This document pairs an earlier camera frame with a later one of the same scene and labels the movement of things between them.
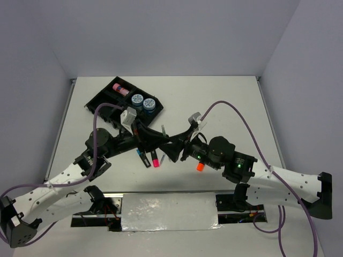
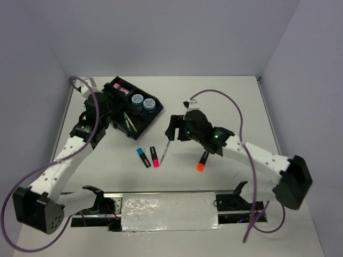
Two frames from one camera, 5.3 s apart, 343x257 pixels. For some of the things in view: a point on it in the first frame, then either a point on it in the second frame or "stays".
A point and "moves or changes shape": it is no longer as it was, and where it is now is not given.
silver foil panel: (172, 211) stays
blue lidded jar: (137, 100) stays
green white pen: (164, 132) moves or changes shape
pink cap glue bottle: (120, 89) stays
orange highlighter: (200, 166) stays
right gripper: (179, 141) -> (176, 122)
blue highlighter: (143, 157) stays
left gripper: (157, 138) -> (118, 95)
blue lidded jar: (149, 104) stays
